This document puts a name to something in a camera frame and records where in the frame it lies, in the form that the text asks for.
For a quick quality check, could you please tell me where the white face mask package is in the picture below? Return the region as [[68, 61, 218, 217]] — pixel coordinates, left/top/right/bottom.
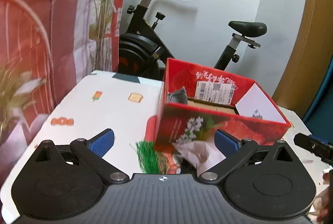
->
[[173, 141, 226, 177]]

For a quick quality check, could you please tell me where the wooden door frame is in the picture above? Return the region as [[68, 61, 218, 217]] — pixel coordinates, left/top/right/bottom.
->
[[273, 0, 332, 117]]

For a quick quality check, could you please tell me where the teal blue curtain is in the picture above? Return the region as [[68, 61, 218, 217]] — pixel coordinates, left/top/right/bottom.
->
[[303, 59, 333, 142]]

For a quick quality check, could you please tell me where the red strawberry cardboard box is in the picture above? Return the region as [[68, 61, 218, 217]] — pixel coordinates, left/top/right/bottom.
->
[[154, 58, 291, 152]]

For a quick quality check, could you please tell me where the black exercise bike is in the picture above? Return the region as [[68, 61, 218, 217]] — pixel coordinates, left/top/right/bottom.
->
[[117, 0, 267, 80]]

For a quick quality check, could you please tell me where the red plant print curtain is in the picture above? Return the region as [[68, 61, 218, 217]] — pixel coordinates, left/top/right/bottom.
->
[[1, 0, 123, 180]]

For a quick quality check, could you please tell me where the white patterned tablecloth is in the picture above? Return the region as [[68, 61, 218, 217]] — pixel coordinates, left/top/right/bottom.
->
[[0, 69, 316, 224]]

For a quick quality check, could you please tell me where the person's right hand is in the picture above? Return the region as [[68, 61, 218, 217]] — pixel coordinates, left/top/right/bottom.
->
[[316, 169, 332, 223]]

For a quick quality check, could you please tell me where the grey fabric item in box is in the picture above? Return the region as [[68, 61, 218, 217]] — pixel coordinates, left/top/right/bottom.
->
[[167, 86, 188, 105]]

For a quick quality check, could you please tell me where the green tassel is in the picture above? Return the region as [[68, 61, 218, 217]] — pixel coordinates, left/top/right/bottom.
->
[[129, 140, 181, 174]]

